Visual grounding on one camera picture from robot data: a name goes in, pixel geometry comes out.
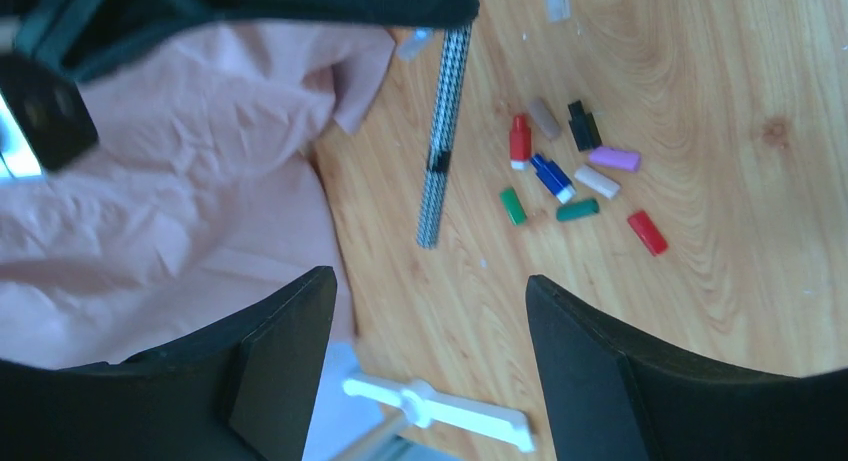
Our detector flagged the blue pen cap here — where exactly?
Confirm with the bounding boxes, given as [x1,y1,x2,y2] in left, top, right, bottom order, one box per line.
[530,153,577,205]

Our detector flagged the grey pen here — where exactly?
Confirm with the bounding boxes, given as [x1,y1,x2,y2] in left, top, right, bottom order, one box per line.
[417,24,472,249]

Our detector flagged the pink cloth shorts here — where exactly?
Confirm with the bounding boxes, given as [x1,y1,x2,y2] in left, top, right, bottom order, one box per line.
[1,21,395,369]

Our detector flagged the grey pen lying apart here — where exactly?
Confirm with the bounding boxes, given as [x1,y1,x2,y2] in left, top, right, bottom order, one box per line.
[545,0,572,23]

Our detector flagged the beige pen cap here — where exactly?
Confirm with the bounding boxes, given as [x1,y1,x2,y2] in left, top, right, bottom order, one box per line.
[575,165,621,199]

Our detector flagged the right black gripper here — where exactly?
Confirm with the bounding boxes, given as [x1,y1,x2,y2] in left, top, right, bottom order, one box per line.
[1,0,479,174]

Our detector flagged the clear pen cap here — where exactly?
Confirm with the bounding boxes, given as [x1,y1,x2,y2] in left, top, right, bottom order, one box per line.
[395,28,434,62]

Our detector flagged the tan pen cap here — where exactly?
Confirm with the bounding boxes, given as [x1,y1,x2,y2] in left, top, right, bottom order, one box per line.
[527,97,562,140]

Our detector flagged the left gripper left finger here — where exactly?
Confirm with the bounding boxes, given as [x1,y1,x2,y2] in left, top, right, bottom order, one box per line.
[1,266,337,460]

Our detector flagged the red pen cap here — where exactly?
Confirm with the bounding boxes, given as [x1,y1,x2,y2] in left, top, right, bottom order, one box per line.
[509,114,533,170]
[627,210,669,256]

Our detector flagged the right white rack foot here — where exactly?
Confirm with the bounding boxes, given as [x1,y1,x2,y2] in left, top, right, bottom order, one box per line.
[342,372,536,453]

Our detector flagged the dark green pen cap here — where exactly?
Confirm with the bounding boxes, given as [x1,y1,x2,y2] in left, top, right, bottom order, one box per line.
[555,198,600,222]

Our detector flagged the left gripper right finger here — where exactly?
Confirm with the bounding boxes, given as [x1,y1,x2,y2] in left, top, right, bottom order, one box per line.
[525,275,847,460]

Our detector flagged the purple pen cap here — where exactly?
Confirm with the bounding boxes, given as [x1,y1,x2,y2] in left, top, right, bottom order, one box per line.
[588,146,642,172]

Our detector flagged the black pen cap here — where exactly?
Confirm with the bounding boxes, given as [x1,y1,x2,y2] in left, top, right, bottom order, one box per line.
[568,100,602,152]

